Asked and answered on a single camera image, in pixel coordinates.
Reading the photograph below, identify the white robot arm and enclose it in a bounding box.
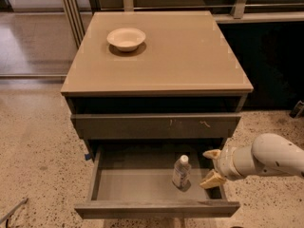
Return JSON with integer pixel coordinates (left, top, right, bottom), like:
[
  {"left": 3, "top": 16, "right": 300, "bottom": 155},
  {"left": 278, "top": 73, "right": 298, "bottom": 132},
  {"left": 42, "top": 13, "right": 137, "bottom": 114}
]
[{"left": 199, "top": 133, "right": 304, "bottom": 189}]

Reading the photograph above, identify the white ceramic bowl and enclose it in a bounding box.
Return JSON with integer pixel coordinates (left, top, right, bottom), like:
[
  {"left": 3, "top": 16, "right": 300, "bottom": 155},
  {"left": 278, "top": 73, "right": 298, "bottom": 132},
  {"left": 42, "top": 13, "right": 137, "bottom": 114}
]
[{"left": 106, "top": 28, "right": 146, "bottom": 52}]

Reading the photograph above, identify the blue tape piece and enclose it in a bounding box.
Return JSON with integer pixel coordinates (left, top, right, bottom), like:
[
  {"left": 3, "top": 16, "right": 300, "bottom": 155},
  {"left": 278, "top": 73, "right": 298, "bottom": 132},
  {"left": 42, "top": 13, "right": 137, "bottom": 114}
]
[{"left": 85, "top": 154, "right": 91, "bottom": 161}]

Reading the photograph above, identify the open middle drawer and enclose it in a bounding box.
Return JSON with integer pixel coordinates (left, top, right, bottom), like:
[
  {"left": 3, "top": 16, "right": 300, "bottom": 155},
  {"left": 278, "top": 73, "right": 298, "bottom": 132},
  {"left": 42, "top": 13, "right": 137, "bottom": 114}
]
[{"left": 75, "top": 144, "right": 240, "bottom": 219}]

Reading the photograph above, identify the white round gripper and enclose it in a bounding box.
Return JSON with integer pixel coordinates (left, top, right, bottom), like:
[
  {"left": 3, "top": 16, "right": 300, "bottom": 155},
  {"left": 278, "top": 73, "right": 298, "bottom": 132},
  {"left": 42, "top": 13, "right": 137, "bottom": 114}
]
[{"left": 199, "top": 146, "right": 254, "bottom": 189}]

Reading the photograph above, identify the grey drawer cabinet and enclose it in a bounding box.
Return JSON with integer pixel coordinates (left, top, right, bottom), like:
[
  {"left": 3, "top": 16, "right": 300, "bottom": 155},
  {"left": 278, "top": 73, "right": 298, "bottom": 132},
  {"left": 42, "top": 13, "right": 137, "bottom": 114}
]
[{"left": 60, "top": 10, "right": 255, "bottom": 228}]

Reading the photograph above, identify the clear plastic bottle white cap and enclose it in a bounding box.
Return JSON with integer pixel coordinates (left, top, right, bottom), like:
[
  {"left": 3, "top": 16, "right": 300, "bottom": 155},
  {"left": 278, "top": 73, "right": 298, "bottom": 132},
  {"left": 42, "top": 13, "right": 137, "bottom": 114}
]
[{"left": 172, "top": 155, "right": 191, "bottom": 189}]

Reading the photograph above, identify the closed top drawer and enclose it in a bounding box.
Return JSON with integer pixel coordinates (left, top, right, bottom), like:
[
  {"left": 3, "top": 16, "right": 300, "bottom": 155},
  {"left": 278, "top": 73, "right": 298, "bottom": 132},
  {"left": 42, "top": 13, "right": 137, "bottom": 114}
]
[{"left": 71, "top": 113, "right": 240, "bottom": 140}]

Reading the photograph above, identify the grey metal bar on floor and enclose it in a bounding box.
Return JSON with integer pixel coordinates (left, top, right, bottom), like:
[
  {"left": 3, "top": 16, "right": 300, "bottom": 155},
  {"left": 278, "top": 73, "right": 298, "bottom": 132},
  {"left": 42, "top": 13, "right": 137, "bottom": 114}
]
[{"left": 0, "top": 198, "right": 29, "bottom": 224}]

